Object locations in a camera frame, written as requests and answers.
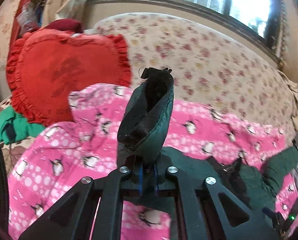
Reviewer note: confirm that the dark red cloth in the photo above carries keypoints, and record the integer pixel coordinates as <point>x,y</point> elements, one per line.
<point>67,24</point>

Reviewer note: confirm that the pink penguin blanket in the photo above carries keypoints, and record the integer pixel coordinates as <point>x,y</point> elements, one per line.
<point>67,151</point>

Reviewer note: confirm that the bright green cloth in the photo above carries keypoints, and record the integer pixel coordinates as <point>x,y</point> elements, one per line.
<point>15,127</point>

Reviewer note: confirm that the beige curtain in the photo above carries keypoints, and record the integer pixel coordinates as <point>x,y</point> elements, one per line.
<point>62,9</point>

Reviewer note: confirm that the red ruffled heart pillow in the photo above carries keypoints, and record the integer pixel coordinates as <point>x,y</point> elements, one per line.
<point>45,66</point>

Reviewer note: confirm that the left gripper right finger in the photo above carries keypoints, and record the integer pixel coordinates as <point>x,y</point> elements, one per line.
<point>205,209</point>

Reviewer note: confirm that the dark green puffer jacket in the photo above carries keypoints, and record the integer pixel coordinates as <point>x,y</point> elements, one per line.
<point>141,138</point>

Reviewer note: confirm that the floral bed sheet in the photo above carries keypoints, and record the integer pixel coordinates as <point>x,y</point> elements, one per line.
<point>208,67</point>

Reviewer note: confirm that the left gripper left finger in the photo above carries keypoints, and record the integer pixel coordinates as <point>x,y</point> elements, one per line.
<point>91,209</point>

